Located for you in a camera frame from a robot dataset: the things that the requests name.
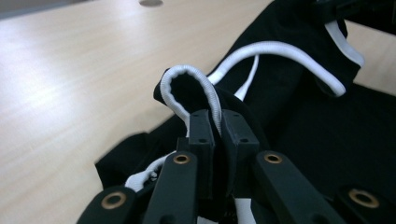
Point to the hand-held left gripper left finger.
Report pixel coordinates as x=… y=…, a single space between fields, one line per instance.
x=201 y=149

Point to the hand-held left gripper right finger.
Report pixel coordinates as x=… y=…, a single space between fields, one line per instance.
x=241 y=146

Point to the black garment with white trim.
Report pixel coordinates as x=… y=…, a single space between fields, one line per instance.
x=311 y=130

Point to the grey round table grommet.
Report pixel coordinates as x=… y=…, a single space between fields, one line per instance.
x=151 y=2

